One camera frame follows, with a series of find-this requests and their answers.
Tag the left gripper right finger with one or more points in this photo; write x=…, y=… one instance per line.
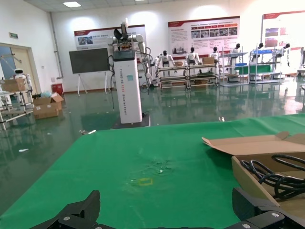
x=257, y=212

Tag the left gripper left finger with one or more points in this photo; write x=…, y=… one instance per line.
x=78, y=214

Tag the cardboard box oval flap hole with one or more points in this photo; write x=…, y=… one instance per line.
x=250, y=145

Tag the closed cardboard box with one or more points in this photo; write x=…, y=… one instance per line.
x=46, y=114

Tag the open cardboard box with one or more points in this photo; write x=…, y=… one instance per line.
x=48, y=101

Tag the cardboard box on rack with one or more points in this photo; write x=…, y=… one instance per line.
x=13, y=85

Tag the cardboard box on workbench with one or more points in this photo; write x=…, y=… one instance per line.
x=208, y=60

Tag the green table cloth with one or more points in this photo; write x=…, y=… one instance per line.
x=119, y=155

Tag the yellow tape square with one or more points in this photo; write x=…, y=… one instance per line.
x=145, y=185

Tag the metal cloth clip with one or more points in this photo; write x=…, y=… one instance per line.
x=221, y=118
x=87, y=132

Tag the white paper scrap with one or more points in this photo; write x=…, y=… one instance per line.
x=23, y=150

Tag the white tube rack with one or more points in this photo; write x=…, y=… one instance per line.
x=23, y=105

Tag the blue plastic bag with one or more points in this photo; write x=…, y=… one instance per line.
x=46, y=94

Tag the shelf rack with green cloth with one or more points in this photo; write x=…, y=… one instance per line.
x=259, y=70

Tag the metal shelving rack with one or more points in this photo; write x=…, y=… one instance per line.
x=202, y=75

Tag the dark screen on stand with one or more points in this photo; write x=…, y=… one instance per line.
x=88, y=60

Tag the small white round-head robot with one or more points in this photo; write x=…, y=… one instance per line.
x=17, y=71

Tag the silver shelf rack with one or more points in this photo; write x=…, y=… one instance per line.
x=232, y=53

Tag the white black humanoid robot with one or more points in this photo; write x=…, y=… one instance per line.
x=215, y=54
x=259, y=47
x=286, y=49
x=236, y=49
x=193, y=56
x=164, y=59

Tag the beige door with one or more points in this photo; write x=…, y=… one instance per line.
x=21, y=59

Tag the red white info board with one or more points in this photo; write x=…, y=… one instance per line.
x=95, y=38

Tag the wide red white poster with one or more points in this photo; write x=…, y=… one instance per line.
x=202, y=43

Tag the green exit sign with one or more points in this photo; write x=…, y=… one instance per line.
x=13, y=35

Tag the poster with red photos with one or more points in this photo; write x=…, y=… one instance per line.
x=286, y=23

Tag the ceiling light panel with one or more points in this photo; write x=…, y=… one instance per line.
x=70, y=3

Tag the white pedestal robot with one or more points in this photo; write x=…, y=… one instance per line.
x=127, y=90

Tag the black frame workbench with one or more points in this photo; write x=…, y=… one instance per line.
x=172, y=76

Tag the white wall pipe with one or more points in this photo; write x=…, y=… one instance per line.
x=55, y=47

